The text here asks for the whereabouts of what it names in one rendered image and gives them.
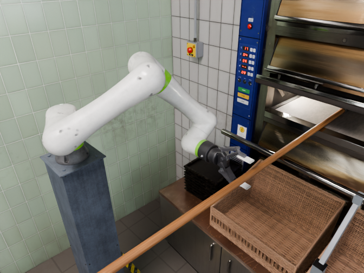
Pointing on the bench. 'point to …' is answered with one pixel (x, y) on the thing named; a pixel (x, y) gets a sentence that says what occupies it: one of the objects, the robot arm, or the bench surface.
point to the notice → (241, 131)
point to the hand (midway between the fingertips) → (248, 174)
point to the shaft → (210, 200)
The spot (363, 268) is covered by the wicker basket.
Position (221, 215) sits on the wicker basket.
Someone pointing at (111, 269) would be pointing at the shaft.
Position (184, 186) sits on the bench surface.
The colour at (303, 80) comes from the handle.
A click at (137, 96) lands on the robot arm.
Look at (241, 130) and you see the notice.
